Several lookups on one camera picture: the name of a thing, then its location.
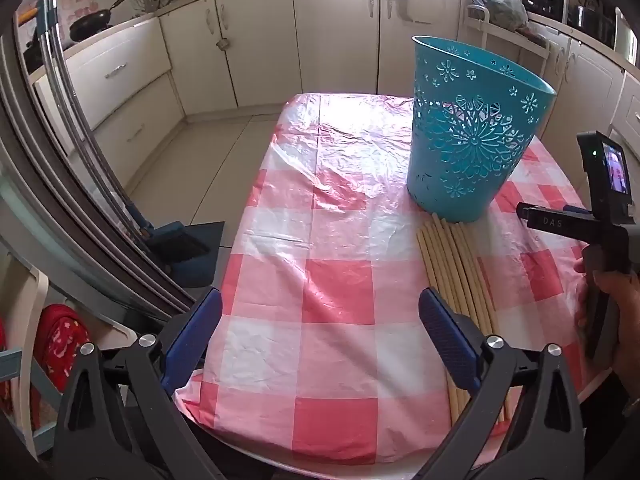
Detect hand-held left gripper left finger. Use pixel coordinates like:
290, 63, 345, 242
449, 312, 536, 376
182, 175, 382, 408
52, 287, 224, 480

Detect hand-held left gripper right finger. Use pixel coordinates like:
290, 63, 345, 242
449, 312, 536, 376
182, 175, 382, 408
417, 287, 586, 480

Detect bundle of wooden chopsticks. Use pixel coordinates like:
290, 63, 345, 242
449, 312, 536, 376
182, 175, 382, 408
416, 212, 516, 423

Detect blue perforated plastic basket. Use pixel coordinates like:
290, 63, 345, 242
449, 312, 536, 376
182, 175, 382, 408
406, 35, 558, 224

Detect person's right hand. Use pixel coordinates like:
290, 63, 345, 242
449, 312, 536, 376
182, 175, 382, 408
573, 256, 640, 402

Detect blue dustpan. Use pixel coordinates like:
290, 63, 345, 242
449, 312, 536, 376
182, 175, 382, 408
139, 220, 227, 290

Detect cream cabinet with drawers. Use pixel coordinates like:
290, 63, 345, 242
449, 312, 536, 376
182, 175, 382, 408
529, 17, 640, 163

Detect red patterned bag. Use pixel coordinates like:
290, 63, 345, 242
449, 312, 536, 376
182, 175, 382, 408
34, 304, 94, 392

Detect red white checkered tablecloth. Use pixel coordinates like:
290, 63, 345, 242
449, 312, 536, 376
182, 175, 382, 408
172, 92, 597, 467

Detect white plastic shelf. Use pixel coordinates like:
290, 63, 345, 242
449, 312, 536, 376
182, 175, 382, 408
0, 254, 52, 457

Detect white trolley rack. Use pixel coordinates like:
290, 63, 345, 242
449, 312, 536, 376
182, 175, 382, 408
465, 4, 552, 111

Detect plastic bag of vegetables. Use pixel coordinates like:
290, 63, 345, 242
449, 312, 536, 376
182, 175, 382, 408
471, 0, 532, 32

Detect cream drawer cabinet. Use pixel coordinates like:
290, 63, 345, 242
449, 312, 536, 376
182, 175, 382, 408
30, 14, 187, 188

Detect white hanging plastic bin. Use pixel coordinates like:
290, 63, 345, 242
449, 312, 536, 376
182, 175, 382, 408
384, 0, 465, 27

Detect cream door cabinets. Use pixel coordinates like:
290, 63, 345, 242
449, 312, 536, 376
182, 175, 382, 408
159, 0, 482, 117

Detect black wok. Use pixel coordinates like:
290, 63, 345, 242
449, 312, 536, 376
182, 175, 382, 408
69, 0, 139, 44

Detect grey sliding door frame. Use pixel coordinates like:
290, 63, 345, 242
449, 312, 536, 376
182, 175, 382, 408
0, 0, 221, 323

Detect mop handle with blue clip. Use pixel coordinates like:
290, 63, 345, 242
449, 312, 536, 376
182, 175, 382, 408
36, 0, 58, 53

